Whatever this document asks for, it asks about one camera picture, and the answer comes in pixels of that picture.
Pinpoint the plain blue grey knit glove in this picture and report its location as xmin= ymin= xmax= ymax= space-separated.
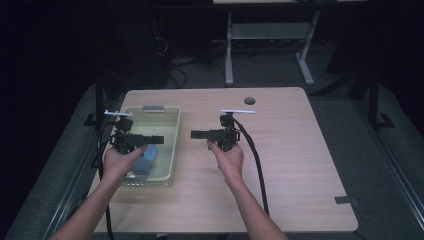
xmin=131 ymin=155 xmax=155 ymax=177

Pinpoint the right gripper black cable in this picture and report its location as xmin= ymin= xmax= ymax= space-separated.
xmin=232 ymin=117 xmax=271 ymax=217

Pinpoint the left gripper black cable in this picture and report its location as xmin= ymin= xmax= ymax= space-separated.
xmin=95 ymin=120 xmax=118 ymax=240

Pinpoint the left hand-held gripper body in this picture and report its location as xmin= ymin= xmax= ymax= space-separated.
xmin=104 ymin=109 xmax=149 ymax=155

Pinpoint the black metal stand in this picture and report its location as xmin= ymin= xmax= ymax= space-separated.
xmin=83 ymin=71 xmax=106 ymax=130
xmin=365 ymin=69 xmax=396 ymax=132

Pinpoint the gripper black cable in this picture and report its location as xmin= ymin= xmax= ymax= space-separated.
xmin=232 ymin=117 xmax=271 ymax=217
xmin=95 ymin=120 xmax=118 ymax=240

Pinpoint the tangle of floor cables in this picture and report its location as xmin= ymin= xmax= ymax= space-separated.
xmin=151 ymin=36 xmax=228 ymax=90

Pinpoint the black tape strip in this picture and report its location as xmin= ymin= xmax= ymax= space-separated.
xmin=334 ymin=196 xmax=360 ymax=205

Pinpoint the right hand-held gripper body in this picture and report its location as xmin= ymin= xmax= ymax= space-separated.
xmin=208 ymin=108 xmax=257 ymax=153

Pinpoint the white metal desk frame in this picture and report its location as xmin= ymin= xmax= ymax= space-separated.
xmin=224 ymin=10 xmax=322 ymax=87

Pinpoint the person's left hand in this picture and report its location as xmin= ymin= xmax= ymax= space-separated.
xmin=101 ymin=144 xmax=150 ymax=185

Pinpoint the aluminium rail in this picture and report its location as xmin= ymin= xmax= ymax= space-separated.
xmin=41 ymin=99 xmax=116 ymax=240
xmin=353 ymin=99 xmax=424 ymax=231

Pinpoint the person's right hand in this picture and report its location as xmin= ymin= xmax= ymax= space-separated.
xmin=205 ymin=140 xmax=245 ymax=186

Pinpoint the pale yellow plastic basket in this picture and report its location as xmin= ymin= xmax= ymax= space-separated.
xmin=114 ymin=105 xmax=182 ymax=188

